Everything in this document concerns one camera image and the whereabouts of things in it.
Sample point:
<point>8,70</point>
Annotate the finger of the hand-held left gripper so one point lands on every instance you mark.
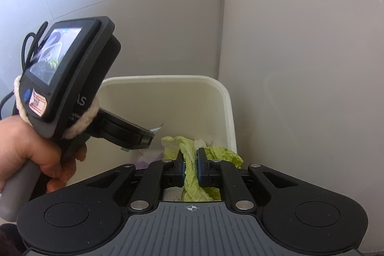
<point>145,140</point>

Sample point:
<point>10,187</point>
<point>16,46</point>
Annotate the white plastic bin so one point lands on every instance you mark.
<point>168,106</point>

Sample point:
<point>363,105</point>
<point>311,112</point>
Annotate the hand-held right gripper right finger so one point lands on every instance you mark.
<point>200,170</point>

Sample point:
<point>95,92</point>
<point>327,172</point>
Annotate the white crumpled tissue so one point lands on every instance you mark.
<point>199,143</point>

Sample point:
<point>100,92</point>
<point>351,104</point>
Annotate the napa cabbage leaf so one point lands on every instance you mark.
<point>191,184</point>

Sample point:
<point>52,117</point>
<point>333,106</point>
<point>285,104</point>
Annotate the person's left hand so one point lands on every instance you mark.
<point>18,148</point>

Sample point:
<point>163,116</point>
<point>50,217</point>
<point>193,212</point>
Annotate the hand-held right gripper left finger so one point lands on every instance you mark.
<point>181,170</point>

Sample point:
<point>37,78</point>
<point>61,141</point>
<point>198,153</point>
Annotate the purple glove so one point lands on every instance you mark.
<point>141,165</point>

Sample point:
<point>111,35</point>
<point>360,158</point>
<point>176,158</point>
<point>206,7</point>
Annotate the white foam net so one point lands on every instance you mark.
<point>172,194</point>

